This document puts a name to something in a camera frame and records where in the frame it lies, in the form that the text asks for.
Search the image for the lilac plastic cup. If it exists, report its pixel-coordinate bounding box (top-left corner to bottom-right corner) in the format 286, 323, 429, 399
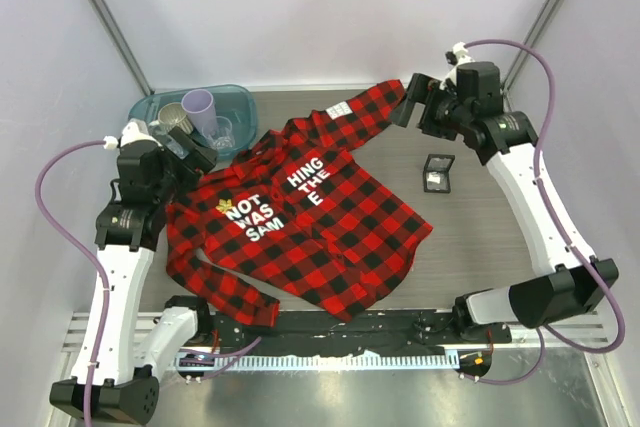
181, 89, 217, 142

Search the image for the aluminium front frame rail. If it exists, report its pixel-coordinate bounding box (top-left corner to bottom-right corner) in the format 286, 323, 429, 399
62, 310, 609, 353

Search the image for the small black jewellery box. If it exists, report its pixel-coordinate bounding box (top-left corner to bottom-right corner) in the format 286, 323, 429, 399
422, 154, 455, 194

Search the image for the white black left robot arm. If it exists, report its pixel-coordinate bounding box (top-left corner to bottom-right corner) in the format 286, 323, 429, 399
41, 119, 218, 426

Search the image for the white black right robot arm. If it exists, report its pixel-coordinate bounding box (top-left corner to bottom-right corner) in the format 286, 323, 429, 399
391, 42, 625, 352

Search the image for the red black plaid shirt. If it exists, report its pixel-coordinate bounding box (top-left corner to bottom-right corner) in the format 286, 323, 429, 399
166, 79, 432, 328

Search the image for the grey ribbed ceramic mug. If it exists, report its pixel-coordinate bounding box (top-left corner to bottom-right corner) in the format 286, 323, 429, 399
149, 102, 194, 135

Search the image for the teal plastic bin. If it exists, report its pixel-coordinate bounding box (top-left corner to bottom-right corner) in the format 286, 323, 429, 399
128, 84, 258, 160

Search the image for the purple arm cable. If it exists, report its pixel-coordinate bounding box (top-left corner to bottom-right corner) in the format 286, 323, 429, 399
462, 38, 626, 387
34, 140, 121, 421

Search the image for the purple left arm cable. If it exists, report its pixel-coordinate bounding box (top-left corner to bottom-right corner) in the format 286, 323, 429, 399
34, 140, 121, 421

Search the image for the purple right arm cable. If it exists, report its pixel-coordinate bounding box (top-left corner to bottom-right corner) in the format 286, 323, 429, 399
462, 38, 626, 387

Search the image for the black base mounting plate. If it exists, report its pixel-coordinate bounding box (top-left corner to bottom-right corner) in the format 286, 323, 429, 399
185, 309, 512, 357

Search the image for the white slotted cable duct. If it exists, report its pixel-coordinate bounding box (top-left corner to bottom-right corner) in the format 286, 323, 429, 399
172, 351, 460, 371

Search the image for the clear drinking glass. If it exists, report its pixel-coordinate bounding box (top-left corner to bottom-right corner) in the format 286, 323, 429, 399
204, 116, 235, 151

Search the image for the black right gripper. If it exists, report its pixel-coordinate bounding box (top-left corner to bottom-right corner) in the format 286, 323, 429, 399
386, 73, 471, 142

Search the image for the clear plastic cup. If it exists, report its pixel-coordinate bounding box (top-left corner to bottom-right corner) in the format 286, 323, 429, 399
148, 121, 187, 159

